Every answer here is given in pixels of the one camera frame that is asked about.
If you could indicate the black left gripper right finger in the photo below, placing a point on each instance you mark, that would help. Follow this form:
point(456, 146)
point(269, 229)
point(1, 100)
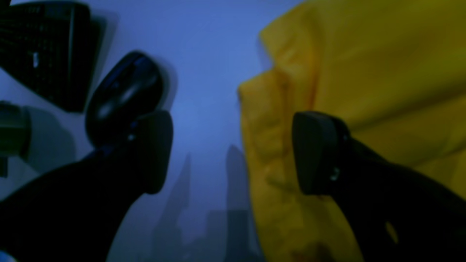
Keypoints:
point(396, 214)

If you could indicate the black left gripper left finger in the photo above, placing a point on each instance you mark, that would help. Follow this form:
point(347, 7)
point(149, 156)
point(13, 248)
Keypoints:
point(71, 214)

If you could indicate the orange yellow T-shirt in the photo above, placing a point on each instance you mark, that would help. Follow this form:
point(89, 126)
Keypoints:
point(393, 70)

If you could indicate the metal cylinder stand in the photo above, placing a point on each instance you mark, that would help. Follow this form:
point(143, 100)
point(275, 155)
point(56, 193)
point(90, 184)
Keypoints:
point(15, 129)

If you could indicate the black computer mouse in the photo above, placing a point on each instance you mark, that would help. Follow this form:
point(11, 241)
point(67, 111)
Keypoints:
point(133, 87)

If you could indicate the black keyboard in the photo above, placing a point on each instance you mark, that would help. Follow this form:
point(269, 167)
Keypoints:
point(45, 45)

